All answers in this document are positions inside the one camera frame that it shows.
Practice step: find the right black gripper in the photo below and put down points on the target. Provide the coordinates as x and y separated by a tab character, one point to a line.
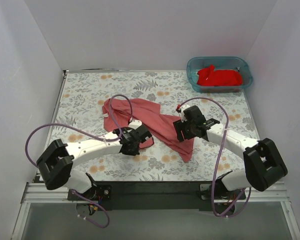
180	130

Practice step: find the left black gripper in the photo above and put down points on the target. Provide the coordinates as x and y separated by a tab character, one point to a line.
131	149

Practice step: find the pink t shirt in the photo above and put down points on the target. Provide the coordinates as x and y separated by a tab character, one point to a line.
149	113

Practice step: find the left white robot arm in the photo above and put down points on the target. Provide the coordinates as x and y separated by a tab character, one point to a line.
57	163

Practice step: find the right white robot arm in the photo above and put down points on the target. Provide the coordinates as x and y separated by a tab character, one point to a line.
263	164

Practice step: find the red t shirt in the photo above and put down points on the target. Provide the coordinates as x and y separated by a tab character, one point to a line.
210	77

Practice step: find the teal plastic bin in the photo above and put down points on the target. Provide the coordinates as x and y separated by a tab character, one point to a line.
220	63

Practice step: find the floral table mat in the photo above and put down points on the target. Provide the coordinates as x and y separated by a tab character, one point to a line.
80	108

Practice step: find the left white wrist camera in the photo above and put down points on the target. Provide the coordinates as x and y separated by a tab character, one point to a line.
135	123

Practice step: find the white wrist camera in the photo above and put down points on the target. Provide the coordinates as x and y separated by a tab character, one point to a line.
181	111
135	123

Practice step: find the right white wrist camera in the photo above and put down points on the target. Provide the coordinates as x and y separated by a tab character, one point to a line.
181	111

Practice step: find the aluminium frame rail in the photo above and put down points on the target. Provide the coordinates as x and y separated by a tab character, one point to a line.
37	193

